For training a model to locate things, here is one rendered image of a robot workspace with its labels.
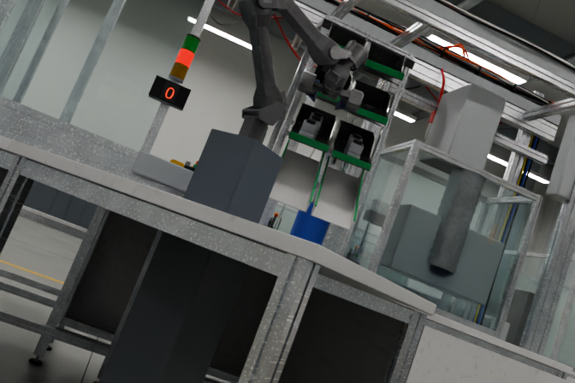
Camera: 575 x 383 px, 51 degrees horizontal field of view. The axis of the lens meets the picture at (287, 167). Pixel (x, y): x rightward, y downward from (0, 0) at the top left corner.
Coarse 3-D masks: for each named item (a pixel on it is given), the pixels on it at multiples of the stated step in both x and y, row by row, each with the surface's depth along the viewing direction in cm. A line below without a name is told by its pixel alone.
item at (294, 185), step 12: (288, 156) 202; (300, 156) 204; (288, 168) 196; (300, 168) 198; (312, 168) 201; (276, 180) 190; (288, 180) 191; (300, 180) 193; (312, 180) 195; (276, 192) 185; (288, 192) 187; (300, 192) 189; (312, 192) 184; (288, 204) 182; (300, 204) 184
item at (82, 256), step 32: (96, 224) 287; (128, 224) 325; (96, 256) 320; (128, 256) 324; (64, 288) 281; (96, 288) 318; (128, 288) 322; (256, 288) 338; (64, 320) 309; (96, 320) 317; (256, 320) 337; (224, 352) 331
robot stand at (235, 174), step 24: (216, 144) 145; (240, 144) 141; (216, 168) 143; (240, 168) 139; (264, 168) 146; (192, 192) 144; (216, 192) 140; (240, 192) 140; (264, 192) 148; (240, 216) 142
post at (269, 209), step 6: (306, 96) 313; (306, 102) 309; (312, 102) 310; (288, 144) 306; (294, 144) 306; (294, 150) 305; (270, 204) 301; (264, 210) 299; (270, 210) 300; (264, 216) 299; (264, 222) 299
